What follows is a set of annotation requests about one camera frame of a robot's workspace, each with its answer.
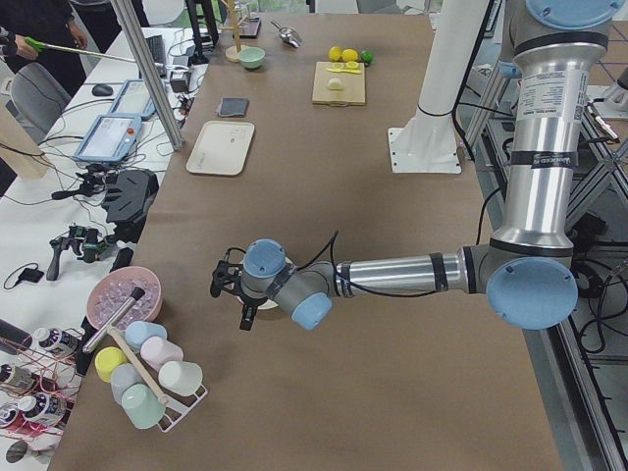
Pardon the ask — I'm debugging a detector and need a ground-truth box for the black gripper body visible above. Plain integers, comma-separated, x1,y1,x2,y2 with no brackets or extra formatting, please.
209,248,265,309

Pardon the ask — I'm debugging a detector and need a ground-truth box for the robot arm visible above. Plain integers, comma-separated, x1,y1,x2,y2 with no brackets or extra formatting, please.
209,1,621,330

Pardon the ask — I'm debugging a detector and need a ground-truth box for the cream rabbit tray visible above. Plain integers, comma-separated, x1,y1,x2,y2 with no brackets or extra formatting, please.
186,121,255,177

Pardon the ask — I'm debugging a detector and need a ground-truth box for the metal muddler black tip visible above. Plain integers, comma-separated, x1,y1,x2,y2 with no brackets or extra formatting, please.
81,287,145,354

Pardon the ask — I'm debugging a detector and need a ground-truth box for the white cup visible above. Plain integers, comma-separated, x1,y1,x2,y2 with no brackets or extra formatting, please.
158,361,203,396

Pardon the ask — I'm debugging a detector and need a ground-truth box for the pink cup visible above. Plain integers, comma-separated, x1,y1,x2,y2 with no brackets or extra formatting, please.
139,336,183,371

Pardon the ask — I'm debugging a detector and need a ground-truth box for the blue cup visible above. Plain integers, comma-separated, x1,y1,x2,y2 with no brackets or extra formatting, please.
124,321,168,351

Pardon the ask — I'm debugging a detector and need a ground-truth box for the pink bowl of ice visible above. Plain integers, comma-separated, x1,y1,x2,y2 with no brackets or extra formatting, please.
86,266,162,330

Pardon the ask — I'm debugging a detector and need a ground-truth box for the white cup rack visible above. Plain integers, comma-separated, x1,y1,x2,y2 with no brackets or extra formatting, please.
157,385,209,433

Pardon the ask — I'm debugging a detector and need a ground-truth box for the mint green cup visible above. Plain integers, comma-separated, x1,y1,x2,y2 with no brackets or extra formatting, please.
121,384,166,430

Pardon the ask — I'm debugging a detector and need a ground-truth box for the grey cup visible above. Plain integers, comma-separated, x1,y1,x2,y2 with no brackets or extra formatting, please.
110,363,143,405

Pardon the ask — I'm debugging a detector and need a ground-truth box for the yellow cup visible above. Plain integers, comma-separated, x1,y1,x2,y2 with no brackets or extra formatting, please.
94,346,129,383

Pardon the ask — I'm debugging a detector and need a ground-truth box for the grey folded cloth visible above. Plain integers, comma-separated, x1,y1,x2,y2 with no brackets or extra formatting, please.
216,97,249,118

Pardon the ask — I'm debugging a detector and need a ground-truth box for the near blue teach pendant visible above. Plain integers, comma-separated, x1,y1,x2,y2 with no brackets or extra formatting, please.
74,113,142,163

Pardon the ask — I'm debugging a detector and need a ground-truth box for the blue teach pendant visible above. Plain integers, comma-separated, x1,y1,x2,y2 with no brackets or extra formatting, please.
74,113,142,163
109,78,156,121

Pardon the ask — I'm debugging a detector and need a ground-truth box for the far blue teach pendant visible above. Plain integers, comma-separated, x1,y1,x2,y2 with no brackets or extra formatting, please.
109,78,156,121

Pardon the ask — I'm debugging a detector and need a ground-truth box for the mint green bowl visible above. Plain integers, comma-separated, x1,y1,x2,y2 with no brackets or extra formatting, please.
237,47,266,70

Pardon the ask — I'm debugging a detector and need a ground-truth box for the wooden cutting board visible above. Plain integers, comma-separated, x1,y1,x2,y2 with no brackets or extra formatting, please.
312,61,366,106

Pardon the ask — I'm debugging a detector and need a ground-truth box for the wooden cup tree stand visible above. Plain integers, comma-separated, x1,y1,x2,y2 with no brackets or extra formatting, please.
220,0,247,63

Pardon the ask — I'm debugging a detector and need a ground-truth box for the computer mouse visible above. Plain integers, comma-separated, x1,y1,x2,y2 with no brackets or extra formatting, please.
91,83,114,97

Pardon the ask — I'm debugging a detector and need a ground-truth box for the yellow plastic knife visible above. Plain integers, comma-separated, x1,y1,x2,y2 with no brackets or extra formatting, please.
325,68,362,75

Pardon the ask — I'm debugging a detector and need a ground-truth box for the yellow lemon outer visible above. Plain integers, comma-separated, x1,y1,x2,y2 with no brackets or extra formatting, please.
328,46,343,62

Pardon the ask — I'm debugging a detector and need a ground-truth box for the metal scoop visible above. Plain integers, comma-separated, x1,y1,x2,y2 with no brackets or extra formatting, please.
270,20,302,48

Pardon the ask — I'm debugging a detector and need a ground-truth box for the yellow lemon near lime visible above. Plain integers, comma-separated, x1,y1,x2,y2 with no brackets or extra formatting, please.
340,48,360,63

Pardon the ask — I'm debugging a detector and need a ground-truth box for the green lime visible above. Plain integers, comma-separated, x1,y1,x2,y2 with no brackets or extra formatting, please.
360,50,374,67

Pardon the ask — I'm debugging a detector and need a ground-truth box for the aluminium frame post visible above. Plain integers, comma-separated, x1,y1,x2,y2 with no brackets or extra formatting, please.
111,0,183,150

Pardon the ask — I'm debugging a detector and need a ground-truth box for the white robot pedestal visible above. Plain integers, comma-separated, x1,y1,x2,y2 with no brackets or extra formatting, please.
389,1,491,174

